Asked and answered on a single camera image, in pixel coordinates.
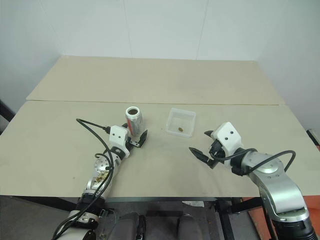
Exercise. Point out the orange floor object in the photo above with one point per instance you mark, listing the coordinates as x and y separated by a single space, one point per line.
255 220

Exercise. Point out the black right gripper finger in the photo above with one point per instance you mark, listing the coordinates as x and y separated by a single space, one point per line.
198 153
208 133

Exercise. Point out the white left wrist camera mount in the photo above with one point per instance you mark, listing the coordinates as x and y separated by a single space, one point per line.
118 136

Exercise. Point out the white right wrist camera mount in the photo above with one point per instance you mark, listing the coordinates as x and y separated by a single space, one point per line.
228 137

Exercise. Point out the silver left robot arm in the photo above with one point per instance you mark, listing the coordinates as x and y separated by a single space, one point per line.
100 175

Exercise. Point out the clear plastic container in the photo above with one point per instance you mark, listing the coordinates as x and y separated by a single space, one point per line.
181 122

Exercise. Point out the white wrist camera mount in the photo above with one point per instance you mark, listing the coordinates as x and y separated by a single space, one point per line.
228 137
118 136

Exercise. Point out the dark red-edged object beside table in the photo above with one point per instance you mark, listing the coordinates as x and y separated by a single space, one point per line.
314 136

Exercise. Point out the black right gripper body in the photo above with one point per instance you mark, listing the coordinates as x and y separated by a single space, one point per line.
217 150

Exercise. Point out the dark rounded shape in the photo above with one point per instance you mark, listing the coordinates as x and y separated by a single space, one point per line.
188 227

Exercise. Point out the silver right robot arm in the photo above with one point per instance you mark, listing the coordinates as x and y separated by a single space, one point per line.
275 182

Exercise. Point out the black table frame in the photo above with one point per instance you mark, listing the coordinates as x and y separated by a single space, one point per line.
225 212

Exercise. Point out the silver soda can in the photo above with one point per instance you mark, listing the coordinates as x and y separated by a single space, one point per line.
135 123

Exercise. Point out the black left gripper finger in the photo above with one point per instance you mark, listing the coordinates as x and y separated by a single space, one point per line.
143 138
124 125

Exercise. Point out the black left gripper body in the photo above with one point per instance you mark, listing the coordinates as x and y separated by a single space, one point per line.
131 143

